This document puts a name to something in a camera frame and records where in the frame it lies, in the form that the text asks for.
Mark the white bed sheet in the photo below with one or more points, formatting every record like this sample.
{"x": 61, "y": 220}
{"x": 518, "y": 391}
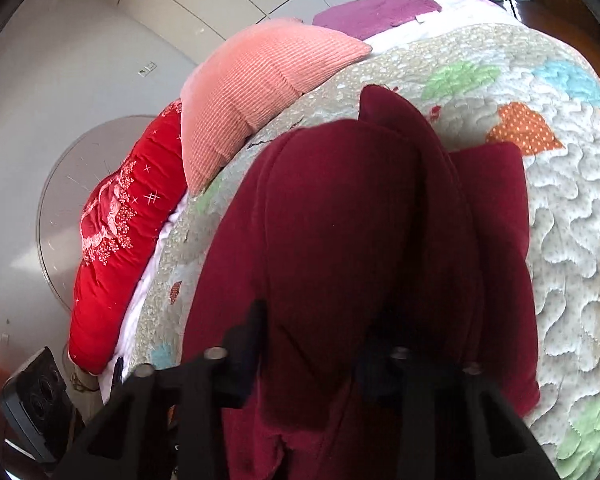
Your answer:
{"x": 145, "y": 285}

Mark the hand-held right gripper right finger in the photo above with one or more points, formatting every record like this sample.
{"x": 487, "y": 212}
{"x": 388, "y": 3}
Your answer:
{"x": 380, "y": 370}

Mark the white wall switch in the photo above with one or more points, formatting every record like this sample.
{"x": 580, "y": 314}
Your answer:
{"x": 147, "y": 68}

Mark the maroon sweater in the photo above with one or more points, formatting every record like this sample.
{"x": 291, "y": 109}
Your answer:
{"x": 340, "y": 210}

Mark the pink ribbed pillow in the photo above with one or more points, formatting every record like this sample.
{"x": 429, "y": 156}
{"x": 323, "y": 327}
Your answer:
{"x": 260, "y": 90}

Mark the black speaker box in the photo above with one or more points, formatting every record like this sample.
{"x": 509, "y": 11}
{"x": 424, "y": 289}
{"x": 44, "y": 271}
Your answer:
{"x": 37, "y": 405}

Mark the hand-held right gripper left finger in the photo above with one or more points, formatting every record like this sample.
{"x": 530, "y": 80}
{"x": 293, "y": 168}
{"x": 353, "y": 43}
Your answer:
{"x": 240, "y": 360}

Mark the patchwork quilted bedspread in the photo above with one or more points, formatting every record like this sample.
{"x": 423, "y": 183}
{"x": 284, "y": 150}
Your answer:
{"x": 570, "y": 210}

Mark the beige round headboard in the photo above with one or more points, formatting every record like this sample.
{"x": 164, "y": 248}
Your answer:
{"x": 70, "y": 200}

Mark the purple fuzzy cloth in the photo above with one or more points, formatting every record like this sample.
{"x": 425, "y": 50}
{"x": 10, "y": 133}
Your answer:
{"x": 375, "y": 10}

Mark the red embroidered quilt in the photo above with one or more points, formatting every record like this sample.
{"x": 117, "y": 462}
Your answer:
{"x": 115, "y": 270}

